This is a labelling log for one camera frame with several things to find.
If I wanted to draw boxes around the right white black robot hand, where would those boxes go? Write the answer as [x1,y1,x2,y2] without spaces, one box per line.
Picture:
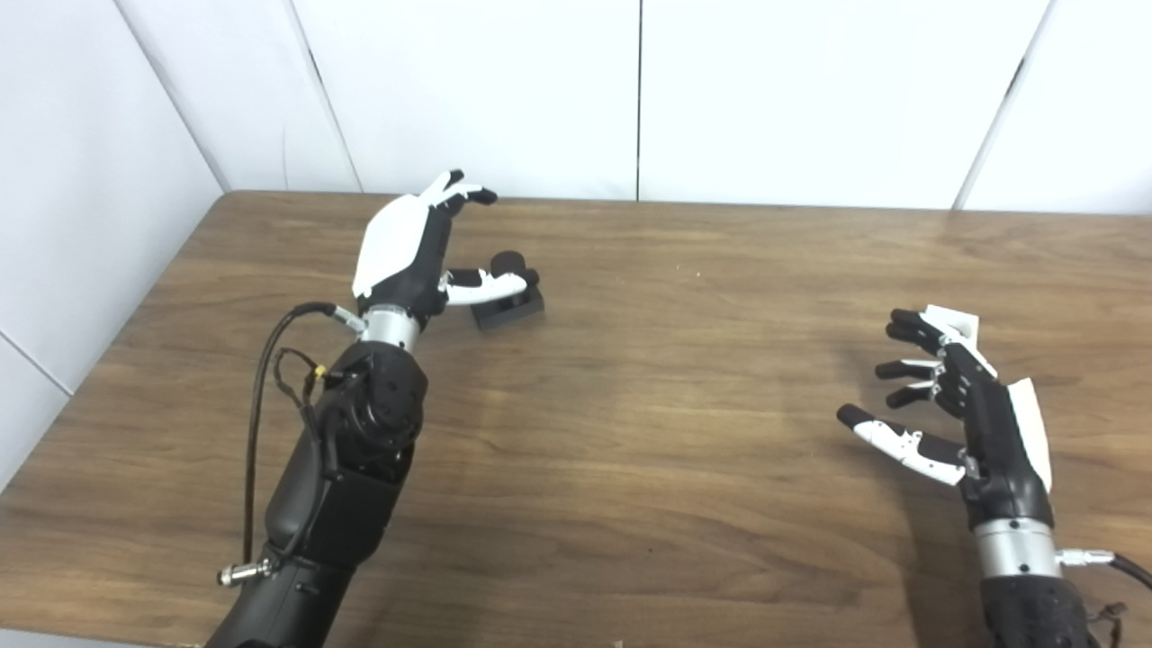
[837,306,1056,530]

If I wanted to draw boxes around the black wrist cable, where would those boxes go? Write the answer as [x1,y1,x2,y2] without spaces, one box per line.
[216,301,368,588]
[1055,547,1152,590]

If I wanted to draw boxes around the thin arm wire bundle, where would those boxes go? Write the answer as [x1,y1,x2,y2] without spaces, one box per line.
[273,346,329,406]
[1084,601,1128,648]

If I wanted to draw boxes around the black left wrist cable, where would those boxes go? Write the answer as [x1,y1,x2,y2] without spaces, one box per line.
[216,301,368,588]

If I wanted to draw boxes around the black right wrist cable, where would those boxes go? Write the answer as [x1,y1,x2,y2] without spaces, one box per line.
[1055,547,1152,590]

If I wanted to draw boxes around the thin left arm wire bundle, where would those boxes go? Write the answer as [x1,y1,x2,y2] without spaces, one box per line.
[273,346,329,406]

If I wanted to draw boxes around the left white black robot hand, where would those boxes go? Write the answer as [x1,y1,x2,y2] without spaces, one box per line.
[351,169,541,318]

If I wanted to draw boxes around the thin right arm wire bundle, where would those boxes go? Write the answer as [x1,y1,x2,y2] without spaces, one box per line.
[1084,601,1128,648]

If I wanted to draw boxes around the black peg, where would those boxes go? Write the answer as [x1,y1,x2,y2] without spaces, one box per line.
[470,250,545,330]

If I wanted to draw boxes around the white square piece with hole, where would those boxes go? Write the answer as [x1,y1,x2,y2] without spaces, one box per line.
[922,304,979,347]

